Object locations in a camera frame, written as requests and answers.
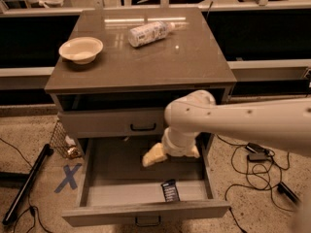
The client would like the black power adapter brick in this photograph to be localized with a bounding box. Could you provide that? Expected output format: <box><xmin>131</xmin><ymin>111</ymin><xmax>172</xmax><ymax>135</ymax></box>
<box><xmin>246</xmin><ymin>143</ymin><xmax>265</xmax><ymax>153</ymax></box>

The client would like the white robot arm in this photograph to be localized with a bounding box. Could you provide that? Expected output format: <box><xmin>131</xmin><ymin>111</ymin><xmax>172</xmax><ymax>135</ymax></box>
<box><xmin>142</xmin><ymin>90</ymin><xmax>311</xmax><ymax>167</ymax></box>

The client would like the white paper bowl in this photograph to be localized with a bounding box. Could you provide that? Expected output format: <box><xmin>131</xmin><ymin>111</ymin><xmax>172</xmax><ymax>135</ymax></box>
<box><xmin>58</xmin><ymin>37</ymin><xmax>103</xmax><ymax>65</ymax></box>

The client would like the open grey drawer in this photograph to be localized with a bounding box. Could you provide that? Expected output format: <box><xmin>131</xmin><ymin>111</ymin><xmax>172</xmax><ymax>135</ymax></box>
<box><xmin>62</xmin><ymin>133</ymin><xmax>229</xmax><ymax>227</ymax></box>

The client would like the dark blueberry rxbar wrapper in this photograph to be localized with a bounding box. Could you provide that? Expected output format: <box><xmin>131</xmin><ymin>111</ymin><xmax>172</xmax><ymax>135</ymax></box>
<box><xmin>161</xmin><ymin>180</ymin><xmax>180</xmax><ymax>202</ymax></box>

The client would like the black cable floor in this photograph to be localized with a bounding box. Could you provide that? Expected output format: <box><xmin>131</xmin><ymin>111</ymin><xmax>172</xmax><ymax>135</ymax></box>
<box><xmin>0</xmin><ymin>137</ymin><xmax>52</xmax><ymax>233</ymax></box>
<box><xmin>214</xmin><ymin>133</ymin><xmax>300</xmax><ymax>233</ymax></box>

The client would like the black cable left floor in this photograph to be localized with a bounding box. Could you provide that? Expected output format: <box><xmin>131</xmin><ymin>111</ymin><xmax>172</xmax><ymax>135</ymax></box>
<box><xmin>0</xmin><ymin>137</ymin><xmax>52</xmax><ymax>233</ymax></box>

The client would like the wire mesh waste basket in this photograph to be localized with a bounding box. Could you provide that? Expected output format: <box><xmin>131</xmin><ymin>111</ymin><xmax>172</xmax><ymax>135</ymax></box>
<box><xmin>50</xmin><ymin>120</ymin><xmax>81</xmax><ymax>159</ymax></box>

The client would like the closed grey upper drawer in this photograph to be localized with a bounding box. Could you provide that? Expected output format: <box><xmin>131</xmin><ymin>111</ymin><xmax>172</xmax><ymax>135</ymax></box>
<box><xmin>58</xmin><ymin>108</ymin><xmax>166</xmax><ymax>138</ymax></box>

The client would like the black stand leg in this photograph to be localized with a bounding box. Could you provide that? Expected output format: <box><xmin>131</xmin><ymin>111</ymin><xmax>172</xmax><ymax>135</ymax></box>
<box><xmin>2</xmin><ymin>144</ymin><xmax>53</xmax><ymax>225</ymax></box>
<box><xmin>277</xmin><ymin>182</ymin><xmax>300</xmax><ymax>205</ymax></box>

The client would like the blue tape cross mark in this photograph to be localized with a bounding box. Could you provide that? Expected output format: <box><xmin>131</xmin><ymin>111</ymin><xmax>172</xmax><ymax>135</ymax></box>
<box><xmin>54</xmin><ymin>163</ymin><xmax>82</xmax><ymax>193</ymax></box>

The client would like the black stand leg left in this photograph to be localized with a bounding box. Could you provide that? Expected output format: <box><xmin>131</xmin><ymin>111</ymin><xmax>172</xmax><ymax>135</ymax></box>
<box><xmin>2</xmin><ymin>144</ymin><xmax>53</xmax><ymax>225</ymax></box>

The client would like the clear plastic water bottle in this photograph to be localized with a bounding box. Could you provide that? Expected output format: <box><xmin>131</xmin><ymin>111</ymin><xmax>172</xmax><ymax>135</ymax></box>
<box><xmin>128</xmin><ymin>21</ymin><xmax>176</xmax><ymax>48</ymax></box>

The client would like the grey drawer cabinet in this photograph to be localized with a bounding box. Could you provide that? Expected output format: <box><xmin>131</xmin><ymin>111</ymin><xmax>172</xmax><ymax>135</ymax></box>
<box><xmin>44</xmin><ymin>7</ymin><xmax>238</xmax><ymax>148</ymax></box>

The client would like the black stand leg right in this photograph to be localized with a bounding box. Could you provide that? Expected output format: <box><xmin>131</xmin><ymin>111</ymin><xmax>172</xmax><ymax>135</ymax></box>
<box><xmin>277</xmin><ymin>182</ymin><xmax>300</xmax><ymax>205</ymax></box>

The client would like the black cable right floor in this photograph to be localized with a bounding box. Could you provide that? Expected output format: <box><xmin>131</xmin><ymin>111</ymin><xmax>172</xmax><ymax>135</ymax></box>
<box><xmin>214</xmin><ymin>133</ymin><xmax>300</xmax><ymax>233</ymax></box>

